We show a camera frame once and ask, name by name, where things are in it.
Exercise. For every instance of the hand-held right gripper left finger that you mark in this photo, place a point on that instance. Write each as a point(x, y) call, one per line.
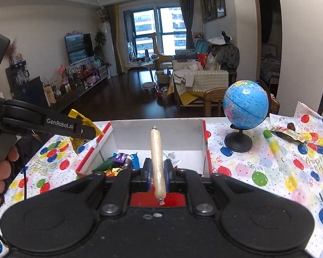
point(149, 174)

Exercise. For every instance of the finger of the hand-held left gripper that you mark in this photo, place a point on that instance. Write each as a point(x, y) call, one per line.
point(87, 134)

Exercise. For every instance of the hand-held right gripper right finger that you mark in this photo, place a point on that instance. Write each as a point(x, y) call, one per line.
point(165, 174)

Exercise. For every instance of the silver snack packet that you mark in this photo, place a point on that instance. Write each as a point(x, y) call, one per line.
point(175, 161)

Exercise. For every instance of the yellow snack packet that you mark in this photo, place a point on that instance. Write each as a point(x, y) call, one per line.
point(82, 118)

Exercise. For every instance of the blue cookie packet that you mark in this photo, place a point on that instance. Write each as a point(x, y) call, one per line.
point(135, 160)

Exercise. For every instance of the beige sausage stick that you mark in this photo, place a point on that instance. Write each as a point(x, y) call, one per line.
point(157, 153)

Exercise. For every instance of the purple snack packet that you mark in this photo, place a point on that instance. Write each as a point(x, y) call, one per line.
point(121, 157)

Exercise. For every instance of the amber foil snack packet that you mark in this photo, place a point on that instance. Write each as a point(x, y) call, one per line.
point(114, 171)

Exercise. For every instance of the green snack packet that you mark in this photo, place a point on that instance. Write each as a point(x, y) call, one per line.
point(105, 165)

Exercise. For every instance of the white cardboard box red trim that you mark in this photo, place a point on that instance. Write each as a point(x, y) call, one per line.
point(177, 134)

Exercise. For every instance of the black cabinet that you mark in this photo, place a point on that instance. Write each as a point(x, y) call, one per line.
point(29, 91)

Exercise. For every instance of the paper bag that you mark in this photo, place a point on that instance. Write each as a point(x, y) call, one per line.
point(49, 94)

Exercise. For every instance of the television cabinet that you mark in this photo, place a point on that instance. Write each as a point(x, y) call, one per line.
point(78, 86)

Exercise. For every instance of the round stool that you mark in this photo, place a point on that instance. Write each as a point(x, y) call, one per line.
point(148, 85)

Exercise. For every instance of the television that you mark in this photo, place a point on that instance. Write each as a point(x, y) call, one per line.
point(79, 48)

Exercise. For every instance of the white tower air conditioner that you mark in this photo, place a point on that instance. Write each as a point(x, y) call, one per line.
point(109, 48)

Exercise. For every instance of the round coffee table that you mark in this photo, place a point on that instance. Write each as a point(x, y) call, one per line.
point(141, 63)

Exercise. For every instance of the balloon print tablecloth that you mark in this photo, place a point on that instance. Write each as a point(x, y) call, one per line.
point(258, 161)

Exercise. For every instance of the wooden chair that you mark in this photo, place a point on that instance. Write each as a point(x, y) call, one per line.
point(215, 94)

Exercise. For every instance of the potted plant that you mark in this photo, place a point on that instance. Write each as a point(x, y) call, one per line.
point(100, 38)

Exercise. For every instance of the yellow grey curtain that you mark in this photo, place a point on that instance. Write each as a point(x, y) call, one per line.
point(114, 37)

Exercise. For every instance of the blue desk globe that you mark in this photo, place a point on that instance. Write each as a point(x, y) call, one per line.
point(245, 104)

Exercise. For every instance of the yellow armchair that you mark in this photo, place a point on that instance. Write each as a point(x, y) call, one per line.
point(164, 59)

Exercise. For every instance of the window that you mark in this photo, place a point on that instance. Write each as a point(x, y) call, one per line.
point(156, 27)

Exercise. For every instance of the brown snack wrapper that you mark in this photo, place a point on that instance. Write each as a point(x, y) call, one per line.
point(288, 133)

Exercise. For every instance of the teal cushion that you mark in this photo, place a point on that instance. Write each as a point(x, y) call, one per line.
point(203, 47)

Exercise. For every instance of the dark coat pile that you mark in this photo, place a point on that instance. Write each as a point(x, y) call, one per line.
point(227, 53)

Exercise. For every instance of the dark framed wall pictures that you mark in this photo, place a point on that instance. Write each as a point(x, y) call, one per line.
point(214, 2)

